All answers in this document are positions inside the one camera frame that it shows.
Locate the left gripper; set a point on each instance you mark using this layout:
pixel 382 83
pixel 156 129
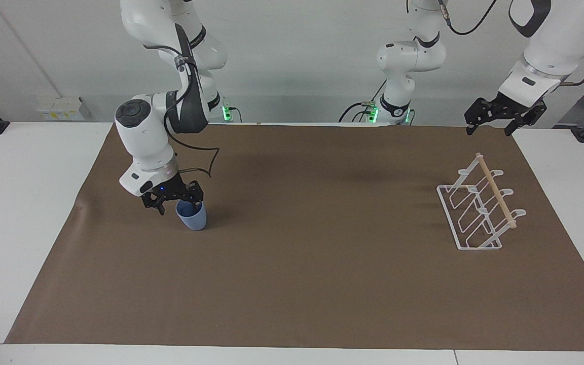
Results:
pixel 511 108

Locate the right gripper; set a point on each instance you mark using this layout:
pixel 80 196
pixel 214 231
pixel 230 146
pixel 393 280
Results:
pixel 169 188

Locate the blue cup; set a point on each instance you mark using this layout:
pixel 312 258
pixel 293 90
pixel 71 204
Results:
pixel 192 217

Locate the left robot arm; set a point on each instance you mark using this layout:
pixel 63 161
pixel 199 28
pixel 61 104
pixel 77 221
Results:
pixel 413 56

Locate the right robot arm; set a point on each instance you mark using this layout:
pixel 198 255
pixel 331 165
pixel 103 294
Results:
pixel 145 137

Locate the white wall socket box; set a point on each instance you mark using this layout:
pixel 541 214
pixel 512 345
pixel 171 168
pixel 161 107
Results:
pixel 61 109

